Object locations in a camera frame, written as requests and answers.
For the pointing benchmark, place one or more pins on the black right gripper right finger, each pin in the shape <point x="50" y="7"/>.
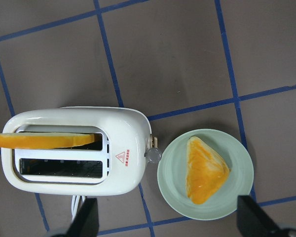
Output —
<point x="252" y="221"/>

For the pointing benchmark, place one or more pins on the toast piece on plate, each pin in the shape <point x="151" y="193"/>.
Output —
<point x="206" y="171"/>

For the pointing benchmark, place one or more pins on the light green plate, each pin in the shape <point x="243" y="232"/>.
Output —
<point x="171" y="175"/>

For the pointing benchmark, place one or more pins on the bread slice in toaster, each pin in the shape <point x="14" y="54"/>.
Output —
<point x="45" y="140"/>

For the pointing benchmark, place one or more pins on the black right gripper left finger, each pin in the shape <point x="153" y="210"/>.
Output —
<point x="86" y="222"/>

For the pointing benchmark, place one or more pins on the white two-slot toaster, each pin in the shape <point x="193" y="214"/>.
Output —
<point x="112" y="165"/>

